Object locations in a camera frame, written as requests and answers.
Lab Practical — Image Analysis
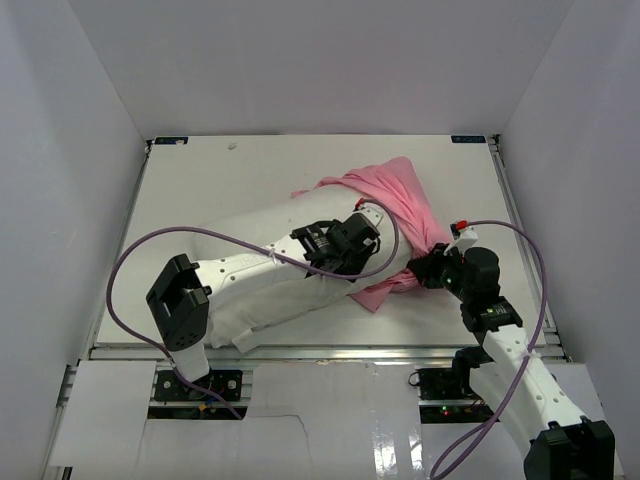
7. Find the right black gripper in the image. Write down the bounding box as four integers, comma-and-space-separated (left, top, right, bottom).
409, 243, 473, 303

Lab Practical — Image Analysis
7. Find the pink floral pillowcase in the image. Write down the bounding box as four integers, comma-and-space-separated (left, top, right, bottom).
282, 157, 448, 318

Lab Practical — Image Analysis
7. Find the white pillow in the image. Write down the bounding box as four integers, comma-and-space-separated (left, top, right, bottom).
194, 185, 412, 348

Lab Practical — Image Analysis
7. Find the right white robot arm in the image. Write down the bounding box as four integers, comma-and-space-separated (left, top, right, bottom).
408, 244, 615, 479

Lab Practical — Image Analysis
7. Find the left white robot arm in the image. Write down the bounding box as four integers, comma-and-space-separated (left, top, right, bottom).
146, 208, 384, 399

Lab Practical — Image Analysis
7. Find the right blue table label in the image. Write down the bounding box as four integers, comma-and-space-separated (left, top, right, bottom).
450, 135, 486, 144

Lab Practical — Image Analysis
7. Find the blue table label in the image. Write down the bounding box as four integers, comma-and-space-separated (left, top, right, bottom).
153, 136, 189, 146
450, 135, 486, 144

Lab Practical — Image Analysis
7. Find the left blue table label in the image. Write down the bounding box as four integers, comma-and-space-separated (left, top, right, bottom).
153, 136, 189, 146

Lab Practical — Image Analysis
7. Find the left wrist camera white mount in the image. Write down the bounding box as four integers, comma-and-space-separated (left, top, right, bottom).
354, 199, 386, 228

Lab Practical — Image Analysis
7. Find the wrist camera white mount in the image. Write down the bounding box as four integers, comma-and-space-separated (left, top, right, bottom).
354, 199, 386, 228
444, 220, 478, 256

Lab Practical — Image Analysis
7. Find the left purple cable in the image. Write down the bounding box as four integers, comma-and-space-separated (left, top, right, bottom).
105, 197, 401, 420

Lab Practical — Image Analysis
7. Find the purple cable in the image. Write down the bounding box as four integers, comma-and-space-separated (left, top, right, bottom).
429, 218, 547, 480
105, 197, 401, 420

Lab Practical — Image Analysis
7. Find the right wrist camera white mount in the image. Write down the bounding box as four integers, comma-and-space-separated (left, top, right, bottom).
444, 220, 478, 256

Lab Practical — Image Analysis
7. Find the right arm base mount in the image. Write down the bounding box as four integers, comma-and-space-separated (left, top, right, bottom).
407, 347, 494, 425

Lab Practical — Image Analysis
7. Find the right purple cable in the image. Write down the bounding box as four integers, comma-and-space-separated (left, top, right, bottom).
429, 218, 547, 480

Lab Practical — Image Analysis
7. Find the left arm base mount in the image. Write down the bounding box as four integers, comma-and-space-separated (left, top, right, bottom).
148, 369, 250, 421

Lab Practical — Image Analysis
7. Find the aluminium table front rail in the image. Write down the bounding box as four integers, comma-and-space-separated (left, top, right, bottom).
89, 344, 566, 365

